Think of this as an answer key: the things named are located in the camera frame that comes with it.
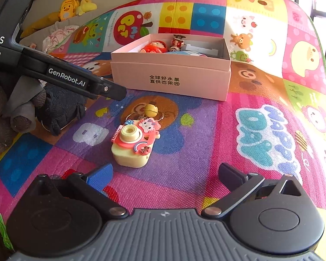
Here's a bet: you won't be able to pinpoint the pink and white clothes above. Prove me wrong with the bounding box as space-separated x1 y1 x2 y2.
42 25 80 54

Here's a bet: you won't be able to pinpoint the black plush toy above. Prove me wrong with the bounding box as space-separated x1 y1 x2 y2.
35 83 88 137

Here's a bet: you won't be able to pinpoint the small doll figure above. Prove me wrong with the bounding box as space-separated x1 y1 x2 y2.
168 34 188 53

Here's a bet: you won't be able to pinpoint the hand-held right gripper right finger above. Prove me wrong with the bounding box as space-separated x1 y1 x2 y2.
201 162 302 218

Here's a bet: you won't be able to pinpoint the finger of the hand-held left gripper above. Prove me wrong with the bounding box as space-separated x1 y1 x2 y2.
22 47 128 101

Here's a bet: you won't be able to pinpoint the yellow dog plush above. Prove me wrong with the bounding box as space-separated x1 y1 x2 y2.
75 0 98 16

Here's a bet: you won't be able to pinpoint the colourful cartoon play mat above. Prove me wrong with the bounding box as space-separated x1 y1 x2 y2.
0 0 326 261

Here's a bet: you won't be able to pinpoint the cream toy camera keychain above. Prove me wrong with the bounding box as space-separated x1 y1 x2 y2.
110 103 165 168

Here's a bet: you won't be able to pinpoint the pink cardboard box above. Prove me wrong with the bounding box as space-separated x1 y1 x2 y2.
110 33 232 102

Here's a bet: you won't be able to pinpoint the yellow duck plush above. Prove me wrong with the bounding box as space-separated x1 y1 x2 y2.
58 0 81 21

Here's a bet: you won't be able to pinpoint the long yellow plush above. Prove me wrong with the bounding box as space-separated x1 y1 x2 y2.
20 12 62 37

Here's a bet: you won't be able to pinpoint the red toy figure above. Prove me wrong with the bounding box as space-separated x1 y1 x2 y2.
140 41 169 54

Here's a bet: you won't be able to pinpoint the blue packet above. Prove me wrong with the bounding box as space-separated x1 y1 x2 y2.
167 49 207 58

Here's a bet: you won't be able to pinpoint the white battery case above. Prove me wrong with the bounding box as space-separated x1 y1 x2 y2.
183 41 219 56

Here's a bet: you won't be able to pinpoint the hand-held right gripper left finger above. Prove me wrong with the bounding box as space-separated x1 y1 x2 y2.
33 164 129 218

